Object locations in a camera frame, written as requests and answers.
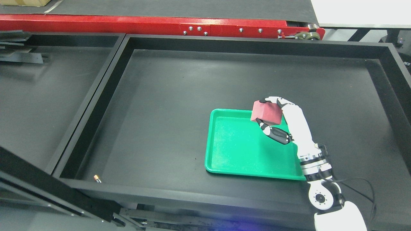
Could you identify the cardboard box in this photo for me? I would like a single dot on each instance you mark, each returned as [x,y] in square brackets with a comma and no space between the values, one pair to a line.
[24,2]

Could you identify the black metal shelf left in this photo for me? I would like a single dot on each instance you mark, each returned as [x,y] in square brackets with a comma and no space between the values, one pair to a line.
[46,98]

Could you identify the green plastic tray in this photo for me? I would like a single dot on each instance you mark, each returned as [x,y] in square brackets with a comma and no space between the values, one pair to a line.
[237,146]

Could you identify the black metal shelf right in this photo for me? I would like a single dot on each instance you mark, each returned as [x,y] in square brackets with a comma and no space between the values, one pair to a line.
[168,126]

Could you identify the red conveyor frame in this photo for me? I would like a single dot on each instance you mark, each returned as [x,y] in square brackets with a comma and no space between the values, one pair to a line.
[156,25]

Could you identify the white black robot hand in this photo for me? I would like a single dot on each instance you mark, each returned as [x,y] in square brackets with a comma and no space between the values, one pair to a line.
[299,132]

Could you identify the pink cube block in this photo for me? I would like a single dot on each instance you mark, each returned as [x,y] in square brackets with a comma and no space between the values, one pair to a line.
[269,113]

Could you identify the black metal shelf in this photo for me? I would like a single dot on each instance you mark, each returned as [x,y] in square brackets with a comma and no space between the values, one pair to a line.
[168,126]
[46,98]

